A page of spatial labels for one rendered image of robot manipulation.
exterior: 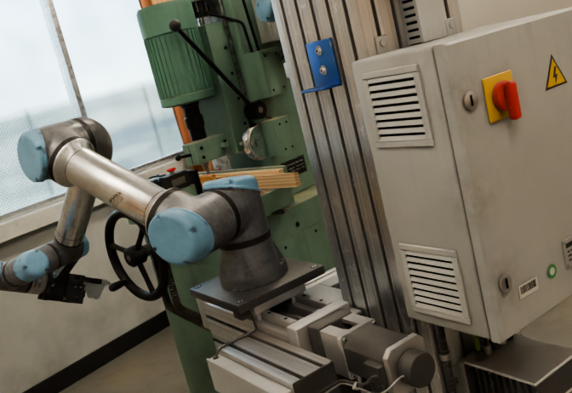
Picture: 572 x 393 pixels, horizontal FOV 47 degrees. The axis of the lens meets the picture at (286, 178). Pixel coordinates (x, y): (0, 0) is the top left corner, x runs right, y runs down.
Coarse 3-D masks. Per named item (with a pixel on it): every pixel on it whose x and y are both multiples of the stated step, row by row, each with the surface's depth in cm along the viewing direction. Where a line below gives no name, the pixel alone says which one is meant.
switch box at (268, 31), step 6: (252, 0) 216; (258, 18) 217; (258, 24) 217; (264, 24) 216; (270, 24) 214; (276, 24) 216; (264, 30) 216; (270, 30) 215; (276, 30) 216; (264, 36) 217; (270, 36) 216; (276, 36) 216; (264, 42) 218; (270, 42) 218
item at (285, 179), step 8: (256, 176) 198; (264, 176) 196; (272, 176) 193; (280, 176) 191; (288, 176) 189; (296, 176) 188; (264, 184) 197; (272, 184) 194; (280, 184) 192; (288, 184) 190; (296, 184) 188
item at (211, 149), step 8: (208, 136) 219; (216, 136) 214; (224, 136) 216; (192, 144) 208; (200, 144) 209; (208, 144) 211; (216, 144) 213; (184, 152) 212; (192, 152) 209; (200, 152) 208; (208, 152) 211; (216, 152) 213; (224, 152) 215; (192, 160) 210; (200, 160) 208; (208, 160) 210
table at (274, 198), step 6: (270, 192) 191; (276, 192) 193; (282, 192) 194; (288, 192) 196; (264, 198) 189; (270, 198) 191; (276, 198) 192; (282, 198) 194; (288, 198) 196; (294, 198) 198; (264, 204) 189; (270, 204) 191; (276, 204) 192; (282, 204) 194; (288, 204) 196; (270, 210) 191; (276, 210) 192; (132, 222) 224
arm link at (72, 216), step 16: (96, 128) 153; (96, 144) 153; (80, 192) 165; (64, 208) 170; (80, 208) 168; (64, 224) 171; (80, 224) 172; (64, 240) 174; (80, 240) 176; (64, 256) 176; (80, 256) 181
